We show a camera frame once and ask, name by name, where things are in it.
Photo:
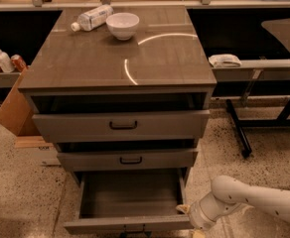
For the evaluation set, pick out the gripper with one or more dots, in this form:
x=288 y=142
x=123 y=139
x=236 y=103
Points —
x=196 y=215

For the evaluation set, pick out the grey bottom drawer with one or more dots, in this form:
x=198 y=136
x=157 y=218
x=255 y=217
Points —
x=124 y=202

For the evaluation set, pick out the grey drawer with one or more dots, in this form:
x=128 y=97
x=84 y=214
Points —
x=124 y=202
x=133 y=126
x=127 y=160

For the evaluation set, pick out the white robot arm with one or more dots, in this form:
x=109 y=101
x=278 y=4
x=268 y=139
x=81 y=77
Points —
x=227 y=195

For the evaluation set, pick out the grey top drawer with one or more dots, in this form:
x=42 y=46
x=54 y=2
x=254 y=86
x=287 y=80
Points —
x=133 y=126

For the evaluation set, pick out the grey drawer cabinet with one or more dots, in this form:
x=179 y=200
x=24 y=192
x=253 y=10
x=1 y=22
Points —
x=163 y=67

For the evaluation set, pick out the grey middle drawer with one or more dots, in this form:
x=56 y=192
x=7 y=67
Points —
x=127 y=160

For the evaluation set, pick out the folded white cloth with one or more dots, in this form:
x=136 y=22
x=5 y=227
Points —
x=224 y=60

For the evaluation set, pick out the white flat box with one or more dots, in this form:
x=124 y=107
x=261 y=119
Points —
x=44 y=153

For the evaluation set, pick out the white ceramic bowl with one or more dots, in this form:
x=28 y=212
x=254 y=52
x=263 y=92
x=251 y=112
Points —
x=122 y=26

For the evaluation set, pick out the brown cardboard box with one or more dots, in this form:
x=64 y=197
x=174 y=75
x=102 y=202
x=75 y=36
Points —
x=16 y=114

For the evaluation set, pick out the clear plastic water bottle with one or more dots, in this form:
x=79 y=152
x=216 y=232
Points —
x=92 y=19

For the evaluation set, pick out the red soda can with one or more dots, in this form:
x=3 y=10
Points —
x=18 y=62

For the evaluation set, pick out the white pump bottle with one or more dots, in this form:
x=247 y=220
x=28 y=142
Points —
x=5 y=62

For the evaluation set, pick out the black table leg frame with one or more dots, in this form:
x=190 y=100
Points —
x=282 y=120

